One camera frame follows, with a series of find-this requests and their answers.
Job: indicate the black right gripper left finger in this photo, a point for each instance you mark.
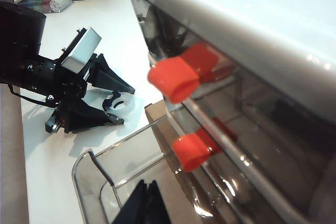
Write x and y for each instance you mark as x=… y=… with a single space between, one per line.
x=136 y=208

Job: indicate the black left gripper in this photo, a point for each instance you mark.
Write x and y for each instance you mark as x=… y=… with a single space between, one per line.
x=71 y=85

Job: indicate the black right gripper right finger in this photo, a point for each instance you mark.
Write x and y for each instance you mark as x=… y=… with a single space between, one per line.
x=160 y=208

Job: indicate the grey desk partition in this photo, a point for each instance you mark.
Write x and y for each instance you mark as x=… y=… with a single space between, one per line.
x=10 y=155

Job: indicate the clear plastic parts box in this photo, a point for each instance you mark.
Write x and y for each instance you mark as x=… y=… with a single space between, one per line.
x=55 y=3

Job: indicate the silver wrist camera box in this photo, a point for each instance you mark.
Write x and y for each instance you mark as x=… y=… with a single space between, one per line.
x=81 y=48

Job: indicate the white drawer cabinet frame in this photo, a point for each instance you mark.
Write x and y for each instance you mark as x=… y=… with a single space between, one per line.
x=236 y=3

